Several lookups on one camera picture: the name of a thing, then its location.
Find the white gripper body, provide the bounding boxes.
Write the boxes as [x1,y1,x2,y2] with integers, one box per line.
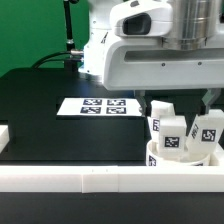
[102,1,224,90]

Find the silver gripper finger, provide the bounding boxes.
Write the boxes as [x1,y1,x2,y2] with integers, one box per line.
[200,88,221,115]
[134,90,147,116]

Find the white round stool seat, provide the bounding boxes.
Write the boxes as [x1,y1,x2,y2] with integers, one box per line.
[145,140,210,167]

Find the white marker tag sheet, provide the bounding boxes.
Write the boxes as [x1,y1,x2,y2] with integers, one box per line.
[57,98,142,116]

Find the black cable bundle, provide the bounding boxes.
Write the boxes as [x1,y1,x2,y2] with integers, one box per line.
[31,49,85,69]

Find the white U-shaped boundary wall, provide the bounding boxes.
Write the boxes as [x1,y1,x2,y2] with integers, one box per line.
[0,125,224,194]

